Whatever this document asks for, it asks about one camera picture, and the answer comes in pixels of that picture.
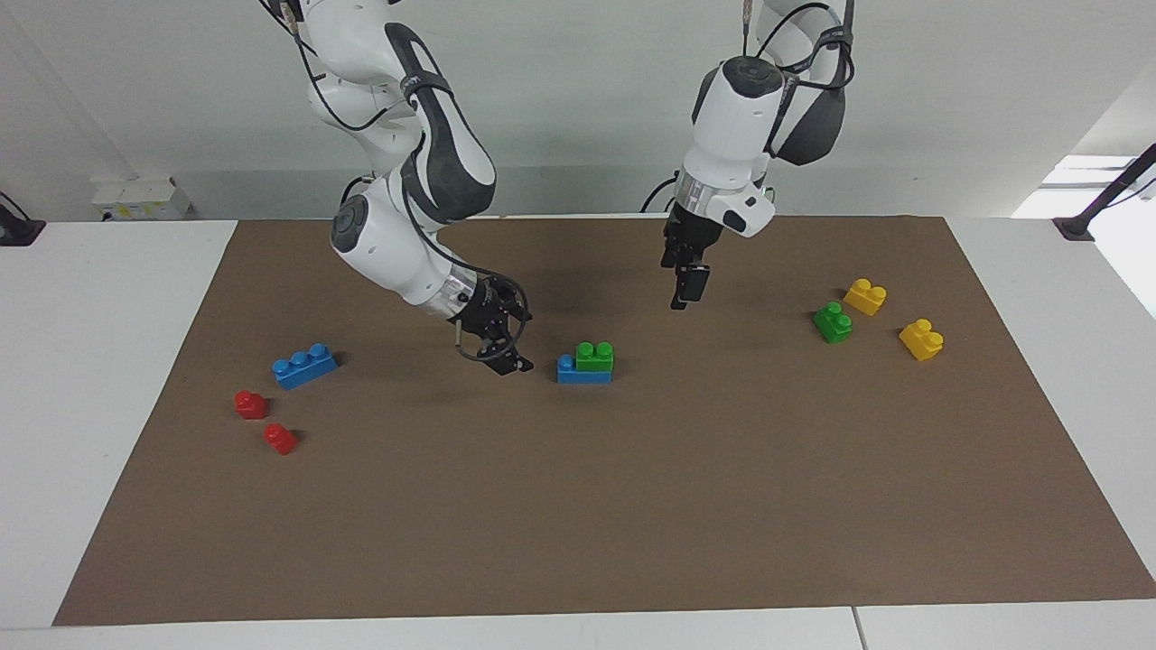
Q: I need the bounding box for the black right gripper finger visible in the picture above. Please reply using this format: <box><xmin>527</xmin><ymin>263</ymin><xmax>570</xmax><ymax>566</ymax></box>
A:
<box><xmin>495</xmin><ymin>278</ymin><xmax>534</xmax><ymax>349</ymax></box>
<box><xmin>456</xmin><ymin>320</ymin><xmax>536</xmax><ymax>376</ymax></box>

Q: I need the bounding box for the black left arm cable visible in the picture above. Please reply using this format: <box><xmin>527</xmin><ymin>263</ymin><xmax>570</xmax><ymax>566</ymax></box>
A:
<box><xmin>639</xmin><ymin>0</ymin><xmax>857</xmax><ymax>215</ymax></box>

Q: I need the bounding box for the white power box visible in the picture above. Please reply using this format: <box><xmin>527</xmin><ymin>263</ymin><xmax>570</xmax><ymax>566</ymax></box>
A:
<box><xmin>90</xmin><ymin>175</ymin><xmax>193</xmax><ymax>223</ymax></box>

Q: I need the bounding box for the black clamp mount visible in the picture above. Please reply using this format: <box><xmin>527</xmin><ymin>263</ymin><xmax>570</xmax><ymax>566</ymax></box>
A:
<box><xmin>0</xmin><ymin>190</ymin><xmax>47</xmax><ymax>247</ymax></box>

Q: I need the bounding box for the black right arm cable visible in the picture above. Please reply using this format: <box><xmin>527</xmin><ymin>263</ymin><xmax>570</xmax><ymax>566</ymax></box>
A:
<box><xmin>257</xmin><ymin>0</ymin><xmax>529</xmax><ymax>362</ymax></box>

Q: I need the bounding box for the yellow two-stud block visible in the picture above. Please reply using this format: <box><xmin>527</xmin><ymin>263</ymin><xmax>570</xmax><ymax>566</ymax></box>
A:
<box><xmin>843</xmin><ymin>278</ymin><xmax>888</xmax><ymax>317</ymax></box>
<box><xmin>898</xmin><ymin>319</ymin><xmax>946</xmax><ymax>363</ymax></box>

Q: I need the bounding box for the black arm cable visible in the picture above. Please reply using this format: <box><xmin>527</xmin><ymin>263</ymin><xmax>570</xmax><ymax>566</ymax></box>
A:
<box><xmin>257</xmin><ymin>0</ymin><xmax>529</xmax><ymax>362</ymax></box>
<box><xmin>639</xmin><ymin>0</ymin><xmax>857</xmax><ymax>215</ymax></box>

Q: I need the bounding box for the blue three-stud block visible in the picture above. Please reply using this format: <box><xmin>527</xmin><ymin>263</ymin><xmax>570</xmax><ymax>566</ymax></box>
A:
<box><xmin>271</xmin><ymin>342</ymin><xmax>340</xmax><ymax>391</ymax></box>
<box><xmin>556</xmin><ymin>354</ymin><xmax>613</xmax><ymax>385</ymax></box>

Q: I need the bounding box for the brown table mat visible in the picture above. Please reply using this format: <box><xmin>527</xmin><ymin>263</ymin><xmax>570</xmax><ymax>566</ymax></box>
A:
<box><xmin>52</xmin><ymin>215</ymin><xmax>1156</xmax><ymax>627</ymax></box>

